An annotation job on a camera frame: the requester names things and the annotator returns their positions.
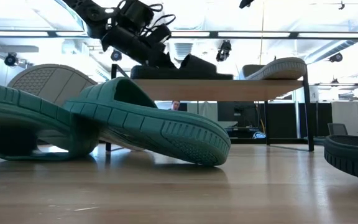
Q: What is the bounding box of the green rubber slide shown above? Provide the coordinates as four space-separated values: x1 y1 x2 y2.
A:
63 77 232 167
0 81 101 162

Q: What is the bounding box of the beige rubber slide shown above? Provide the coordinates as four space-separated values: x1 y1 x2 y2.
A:
242 57 308 81
7 63 98 107

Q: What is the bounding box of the black computer monitor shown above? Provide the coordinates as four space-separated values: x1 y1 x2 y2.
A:
217 101 258 129

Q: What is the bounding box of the wooden shelf with black legs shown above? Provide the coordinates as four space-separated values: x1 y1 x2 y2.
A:
110 63 315 152

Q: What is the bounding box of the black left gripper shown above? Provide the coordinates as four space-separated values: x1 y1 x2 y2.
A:
101 23 177 68

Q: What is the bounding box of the black ceiling spotlight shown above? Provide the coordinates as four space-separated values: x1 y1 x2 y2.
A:
110 49 123 62
328 52 344 63
4 52 19 67
215 39 232 63

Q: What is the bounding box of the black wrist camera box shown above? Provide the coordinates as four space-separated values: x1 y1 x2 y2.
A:
116 0 155 30

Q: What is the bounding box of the grey office chair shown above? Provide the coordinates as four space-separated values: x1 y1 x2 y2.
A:
327 123 349 136

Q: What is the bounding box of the black rubber slide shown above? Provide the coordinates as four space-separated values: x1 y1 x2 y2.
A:
323 134 358 184
130 54 234 80

